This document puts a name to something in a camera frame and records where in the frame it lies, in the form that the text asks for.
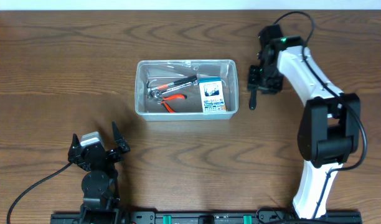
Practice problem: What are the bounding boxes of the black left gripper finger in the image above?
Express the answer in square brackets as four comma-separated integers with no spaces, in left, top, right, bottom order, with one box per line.
[112,121,130,153]
[70,134,81,156]

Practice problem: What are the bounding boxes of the black yellow screwdriver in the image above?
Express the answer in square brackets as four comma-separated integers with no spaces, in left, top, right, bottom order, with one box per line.
[249,90,257,110]

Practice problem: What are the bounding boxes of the blue white screwdriver box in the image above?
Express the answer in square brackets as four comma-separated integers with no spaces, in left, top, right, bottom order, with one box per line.
[199,77,227,113]

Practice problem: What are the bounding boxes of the silver ratchet wrench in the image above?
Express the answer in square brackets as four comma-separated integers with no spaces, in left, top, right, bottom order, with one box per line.
[149,80,199,98]

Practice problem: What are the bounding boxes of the red handled cutting pliers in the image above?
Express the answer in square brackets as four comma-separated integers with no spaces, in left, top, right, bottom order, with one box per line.
[158,94,187,113]

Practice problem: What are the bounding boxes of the small hammer orange black handle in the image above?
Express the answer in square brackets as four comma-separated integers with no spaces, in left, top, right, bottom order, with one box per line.
[146,75,198,92]

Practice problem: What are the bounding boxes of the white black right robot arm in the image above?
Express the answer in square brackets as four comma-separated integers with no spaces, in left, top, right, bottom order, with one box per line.
[247,24,360,220]

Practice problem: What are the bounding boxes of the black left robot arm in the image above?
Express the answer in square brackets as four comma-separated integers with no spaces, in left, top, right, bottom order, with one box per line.
[68,123,130,223]

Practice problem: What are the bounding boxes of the clear plastic container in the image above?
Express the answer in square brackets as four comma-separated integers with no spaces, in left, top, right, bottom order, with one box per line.
[134,59,238,121]

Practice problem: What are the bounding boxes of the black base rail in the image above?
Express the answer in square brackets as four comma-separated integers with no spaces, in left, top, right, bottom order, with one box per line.
[50,209,362,224]

